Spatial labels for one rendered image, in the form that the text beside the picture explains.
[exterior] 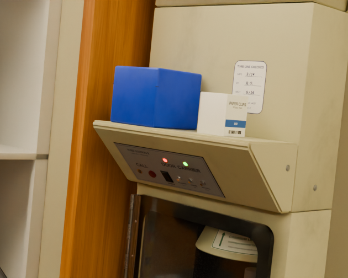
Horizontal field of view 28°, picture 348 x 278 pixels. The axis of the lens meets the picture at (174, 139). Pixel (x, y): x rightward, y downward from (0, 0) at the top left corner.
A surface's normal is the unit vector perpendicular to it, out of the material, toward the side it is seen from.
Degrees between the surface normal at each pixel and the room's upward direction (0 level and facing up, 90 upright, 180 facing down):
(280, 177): 90
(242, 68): 90
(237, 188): 135
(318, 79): 90
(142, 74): 90
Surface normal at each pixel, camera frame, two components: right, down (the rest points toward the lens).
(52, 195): -0.69, -0.03
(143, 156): -0.55, 0.69
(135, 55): 0.72, 0.11
